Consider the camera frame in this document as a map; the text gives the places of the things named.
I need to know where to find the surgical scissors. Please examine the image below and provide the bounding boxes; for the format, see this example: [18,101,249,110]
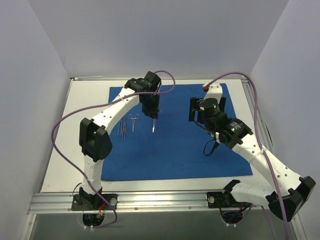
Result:
[152,118,157,133]

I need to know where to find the steel tweezers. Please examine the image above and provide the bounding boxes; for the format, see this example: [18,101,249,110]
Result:
[122,119,127,136]
[117,119,123,136]

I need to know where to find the blue surgical cloth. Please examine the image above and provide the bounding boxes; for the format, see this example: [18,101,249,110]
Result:
[101,84,252,181]

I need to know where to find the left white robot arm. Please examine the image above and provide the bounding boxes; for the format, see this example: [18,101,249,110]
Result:
[79,71,161,210]

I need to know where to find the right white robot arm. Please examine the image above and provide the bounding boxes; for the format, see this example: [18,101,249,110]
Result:
[188,97,316,222]

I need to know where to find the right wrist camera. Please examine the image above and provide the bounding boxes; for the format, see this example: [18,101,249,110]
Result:
[202,82,223,102]

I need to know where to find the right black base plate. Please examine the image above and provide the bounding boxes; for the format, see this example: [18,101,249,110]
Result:
[206,191,251,209]

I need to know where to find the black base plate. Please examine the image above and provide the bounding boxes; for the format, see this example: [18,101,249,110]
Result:
[71,187,118,211]
[206,191,251,209]

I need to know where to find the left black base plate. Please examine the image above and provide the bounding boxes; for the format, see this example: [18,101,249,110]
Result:
[71,187,118,211]

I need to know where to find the front aluminium rail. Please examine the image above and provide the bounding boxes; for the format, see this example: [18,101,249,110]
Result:
[28,187,271,214]

